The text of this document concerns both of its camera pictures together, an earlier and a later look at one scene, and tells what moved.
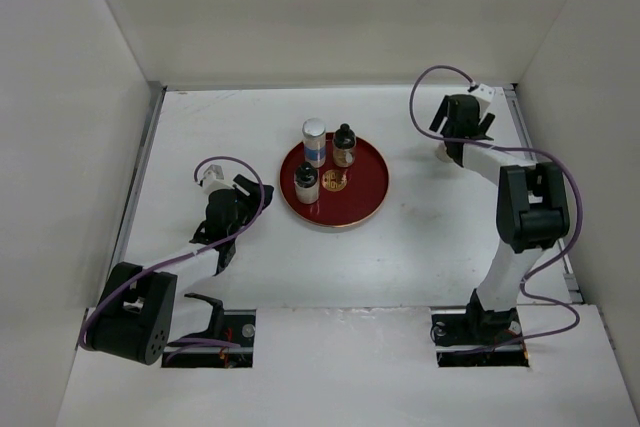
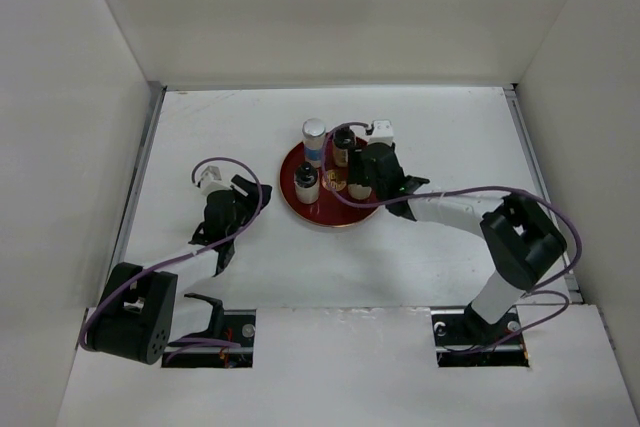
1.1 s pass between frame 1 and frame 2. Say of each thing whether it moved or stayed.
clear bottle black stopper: moved
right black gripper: moved
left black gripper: stayed
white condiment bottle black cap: stayed
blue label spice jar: stayed
